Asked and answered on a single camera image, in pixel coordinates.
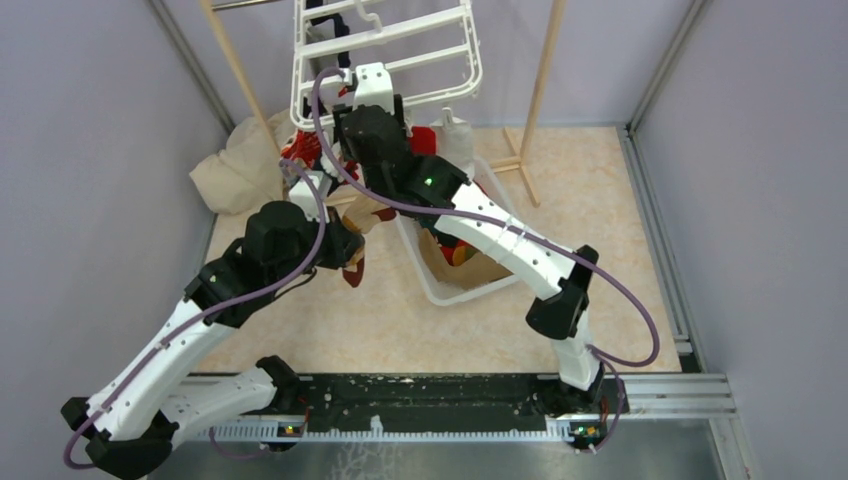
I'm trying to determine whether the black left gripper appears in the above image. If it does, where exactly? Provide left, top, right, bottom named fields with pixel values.
left=269, top=204, right=365, bottom=291

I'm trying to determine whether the navy buckle christmas sock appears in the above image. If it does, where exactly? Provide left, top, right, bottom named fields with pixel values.
left=281, top=130, right=343, bottom=181

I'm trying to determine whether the white plastic sock hanger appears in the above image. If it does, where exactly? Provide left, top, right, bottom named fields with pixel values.
left=289, top=1, right=483, bottom=131

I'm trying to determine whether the white plastic laundry basket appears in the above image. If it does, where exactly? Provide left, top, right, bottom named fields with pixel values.
left=394, top=155, right=531, bottom=308

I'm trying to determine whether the red plain sock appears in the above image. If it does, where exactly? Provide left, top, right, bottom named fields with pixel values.
left=407, top=126, right=438, bottom=157

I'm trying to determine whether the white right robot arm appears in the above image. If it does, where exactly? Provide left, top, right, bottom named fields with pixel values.
left=333, top=105, right=604, bottom=412

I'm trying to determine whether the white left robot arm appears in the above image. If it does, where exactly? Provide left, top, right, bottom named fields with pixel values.
left=61, top=201, right=365, bottom=479

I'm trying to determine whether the white fluffy sock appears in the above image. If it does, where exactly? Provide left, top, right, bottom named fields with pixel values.
left=430, top=107, right=475, bottom=179

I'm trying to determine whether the beige crumpled cloth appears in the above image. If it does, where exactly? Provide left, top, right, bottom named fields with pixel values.
left=189, top=117, right=284, bottom=215

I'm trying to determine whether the brown cloth in basket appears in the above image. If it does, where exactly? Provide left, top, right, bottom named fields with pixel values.
left=418, top=229, right=511, bottom=290

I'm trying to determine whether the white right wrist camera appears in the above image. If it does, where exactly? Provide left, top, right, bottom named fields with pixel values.
left=352, top=62, right=395, bottom=114

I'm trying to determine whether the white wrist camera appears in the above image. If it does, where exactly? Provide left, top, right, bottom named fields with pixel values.
left=352, top=62, right=395, bottom=114
left=289, top=171, right=332, bottom=220

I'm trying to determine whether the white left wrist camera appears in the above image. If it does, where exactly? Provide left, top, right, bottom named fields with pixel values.
left=289, top=171, right=332, bottom=220

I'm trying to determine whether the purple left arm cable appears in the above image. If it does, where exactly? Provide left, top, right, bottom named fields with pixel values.
left=62, top=157, right=329, bottom=472

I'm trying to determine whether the wooden drying rack frame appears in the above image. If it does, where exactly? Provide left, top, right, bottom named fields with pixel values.
left=198, top=0, right=569, bottom=208

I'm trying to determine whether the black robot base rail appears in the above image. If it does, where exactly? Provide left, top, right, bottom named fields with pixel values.
left=194, top=373, right=736, bottom=447

